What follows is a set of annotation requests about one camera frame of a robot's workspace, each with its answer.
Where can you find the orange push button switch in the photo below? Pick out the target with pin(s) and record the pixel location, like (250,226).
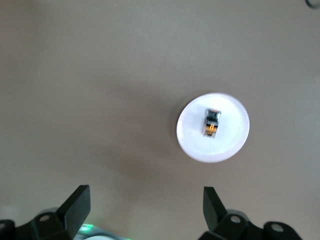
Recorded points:
(211,126)

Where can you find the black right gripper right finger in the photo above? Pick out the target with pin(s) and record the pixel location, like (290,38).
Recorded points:
(215,212)

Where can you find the white round plate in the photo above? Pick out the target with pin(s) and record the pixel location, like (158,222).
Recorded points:
(230,140)

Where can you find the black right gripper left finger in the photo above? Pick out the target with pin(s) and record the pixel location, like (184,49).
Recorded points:
(72,207)

